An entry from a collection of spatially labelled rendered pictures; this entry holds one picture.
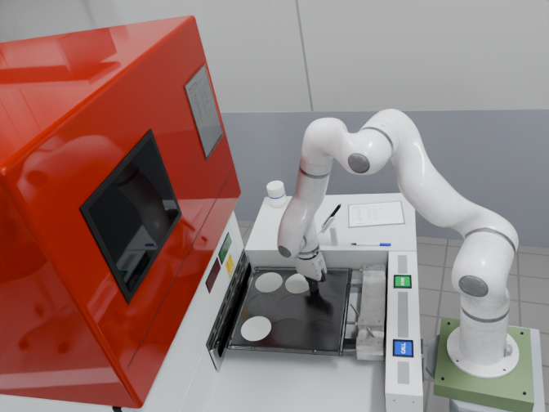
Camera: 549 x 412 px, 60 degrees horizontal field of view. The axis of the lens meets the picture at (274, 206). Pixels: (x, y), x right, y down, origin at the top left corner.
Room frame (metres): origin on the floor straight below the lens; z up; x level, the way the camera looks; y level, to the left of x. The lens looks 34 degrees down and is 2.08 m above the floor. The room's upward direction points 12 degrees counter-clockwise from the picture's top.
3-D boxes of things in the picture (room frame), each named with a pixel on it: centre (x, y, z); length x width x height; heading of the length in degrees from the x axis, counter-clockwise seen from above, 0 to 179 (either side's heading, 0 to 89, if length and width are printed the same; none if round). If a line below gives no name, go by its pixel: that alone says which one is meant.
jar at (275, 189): (1.66, -0.02, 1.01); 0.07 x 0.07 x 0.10
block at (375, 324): (0.99, -0.22, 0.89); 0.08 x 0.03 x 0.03; 71
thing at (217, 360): (1.19, 0.22, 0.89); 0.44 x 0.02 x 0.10; 161
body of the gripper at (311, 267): (1.19, -0.07, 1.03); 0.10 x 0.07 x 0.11; 45
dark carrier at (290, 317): (1.14, 0.01, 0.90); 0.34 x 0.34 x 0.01; 71
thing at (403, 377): (0.95, -0.31, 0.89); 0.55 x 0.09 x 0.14; 161
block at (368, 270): (1.22, -0.30, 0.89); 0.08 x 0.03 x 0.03; 71
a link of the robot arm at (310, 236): (1.19, -0.07, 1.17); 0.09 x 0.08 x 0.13; 139
